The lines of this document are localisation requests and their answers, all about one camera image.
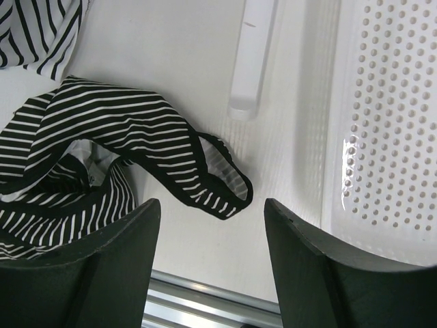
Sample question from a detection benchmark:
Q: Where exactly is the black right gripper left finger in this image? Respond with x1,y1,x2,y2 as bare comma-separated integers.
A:
1,199,161,327

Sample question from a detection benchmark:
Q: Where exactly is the white metal clothes rack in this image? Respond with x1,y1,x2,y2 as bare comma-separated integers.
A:
227,0,278,121

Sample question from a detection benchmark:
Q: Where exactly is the white perforated plastic basket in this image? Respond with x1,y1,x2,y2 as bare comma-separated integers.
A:
321,0,436,267

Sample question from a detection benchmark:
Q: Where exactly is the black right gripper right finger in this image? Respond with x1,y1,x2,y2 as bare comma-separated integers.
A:
264,198,436,327

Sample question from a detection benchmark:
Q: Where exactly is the black white striped tank top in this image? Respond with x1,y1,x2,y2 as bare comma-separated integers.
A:
1,76,253,262

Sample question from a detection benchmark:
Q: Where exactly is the aluminium rail frame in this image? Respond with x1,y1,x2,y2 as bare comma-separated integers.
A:
141,270,283,327

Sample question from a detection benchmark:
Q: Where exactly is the white black striped hanging top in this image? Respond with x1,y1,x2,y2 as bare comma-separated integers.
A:
1,0,92,81

